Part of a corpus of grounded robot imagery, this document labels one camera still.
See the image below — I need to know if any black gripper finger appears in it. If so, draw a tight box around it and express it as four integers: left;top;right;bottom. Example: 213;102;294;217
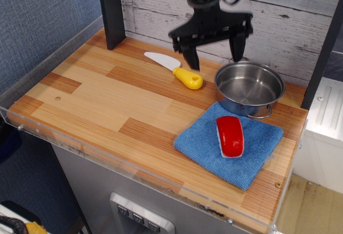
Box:
181;46;200;70
229;33;246;62

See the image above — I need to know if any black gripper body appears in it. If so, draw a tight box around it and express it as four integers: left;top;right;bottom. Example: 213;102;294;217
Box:
168;3;253;52

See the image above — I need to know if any stainless steel pot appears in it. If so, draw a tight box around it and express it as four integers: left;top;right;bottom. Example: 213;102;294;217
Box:
214;61;286;119

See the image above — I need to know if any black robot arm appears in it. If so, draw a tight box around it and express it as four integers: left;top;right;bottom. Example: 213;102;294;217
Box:
168;0;253;70

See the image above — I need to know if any blue folded cloth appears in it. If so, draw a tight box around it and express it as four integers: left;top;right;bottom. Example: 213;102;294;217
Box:
174;103;284;190

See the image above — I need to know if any red toy sushi piece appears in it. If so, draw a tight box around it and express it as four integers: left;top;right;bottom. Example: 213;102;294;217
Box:
216;116;244;158

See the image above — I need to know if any white side cabinet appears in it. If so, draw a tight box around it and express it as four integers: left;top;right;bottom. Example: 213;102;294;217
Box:
293;77;342;193

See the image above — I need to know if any silver toy fridge cabinet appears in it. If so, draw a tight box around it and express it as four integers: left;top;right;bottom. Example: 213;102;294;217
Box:
53;145;270;233

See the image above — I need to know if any silver dispenser button panel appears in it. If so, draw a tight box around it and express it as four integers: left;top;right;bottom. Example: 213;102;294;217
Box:
109;192;175;233

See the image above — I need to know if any yellow handled toy knife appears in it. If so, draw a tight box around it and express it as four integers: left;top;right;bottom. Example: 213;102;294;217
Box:
144;52;204;90

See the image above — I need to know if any dark right vertical post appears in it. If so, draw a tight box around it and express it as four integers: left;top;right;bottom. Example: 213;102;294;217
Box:
301;0;342;110

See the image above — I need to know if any dark vertical post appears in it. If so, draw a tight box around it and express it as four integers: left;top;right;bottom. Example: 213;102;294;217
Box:
301;0;342;110
100;0;126;50

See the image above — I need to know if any dark left vertical post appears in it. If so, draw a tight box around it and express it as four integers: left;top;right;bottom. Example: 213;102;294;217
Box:
100;0;126;50

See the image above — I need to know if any clear acrylic guard rail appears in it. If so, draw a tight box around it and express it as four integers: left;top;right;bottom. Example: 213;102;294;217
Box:
1;20;307;233

